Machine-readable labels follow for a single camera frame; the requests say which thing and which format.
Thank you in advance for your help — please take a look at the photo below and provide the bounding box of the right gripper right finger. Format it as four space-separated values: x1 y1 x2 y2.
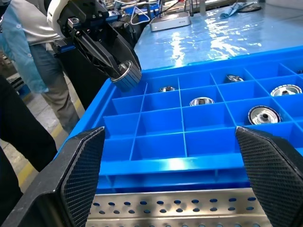
235 126 303 227

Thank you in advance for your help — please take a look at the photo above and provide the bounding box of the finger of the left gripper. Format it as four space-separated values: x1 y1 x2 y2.
101 24 143 93
76 35 120 79

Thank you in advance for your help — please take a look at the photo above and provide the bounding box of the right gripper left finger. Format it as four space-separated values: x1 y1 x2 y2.
0 126 106 227

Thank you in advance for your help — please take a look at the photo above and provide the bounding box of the metal nut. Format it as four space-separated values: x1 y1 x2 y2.
110 60 134 83

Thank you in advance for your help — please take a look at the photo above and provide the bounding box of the blue plastic compartment tray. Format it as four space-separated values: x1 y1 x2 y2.
55 45 303 194

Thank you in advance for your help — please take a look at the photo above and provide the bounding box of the perforated steel tray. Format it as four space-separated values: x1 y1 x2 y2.
85 188 273 227

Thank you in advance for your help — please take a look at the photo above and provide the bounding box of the black bulky equipment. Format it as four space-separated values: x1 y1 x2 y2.
53 21 143 112

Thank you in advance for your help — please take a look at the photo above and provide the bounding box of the silver flat device box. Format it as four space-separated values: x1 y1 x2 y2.
149 11 192 33

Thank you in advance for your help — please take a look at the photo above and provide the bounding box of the person in black clothes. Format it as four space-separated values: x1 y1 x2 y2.
0 75 59 213

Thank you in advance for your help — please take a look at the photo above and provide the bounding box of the person in light blue coat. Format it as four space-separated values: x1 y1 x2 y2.
0 4 49 94

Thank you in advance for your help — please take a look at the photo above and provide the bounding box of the crumpled blue cloth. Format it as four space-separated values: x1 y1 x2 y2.
219 1 256 19

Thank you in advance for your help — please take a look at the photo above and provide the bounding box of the dark round flat object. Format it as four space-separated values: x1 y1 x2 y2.
239 3 262 13

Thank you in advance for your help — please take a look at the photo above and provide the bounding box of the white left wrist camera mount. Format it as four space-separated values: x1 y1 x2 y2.
46 0 71 38

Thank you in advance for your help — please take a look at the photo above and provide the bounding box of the white looped cable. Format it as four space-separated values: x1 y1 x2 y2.
130 6 152 26

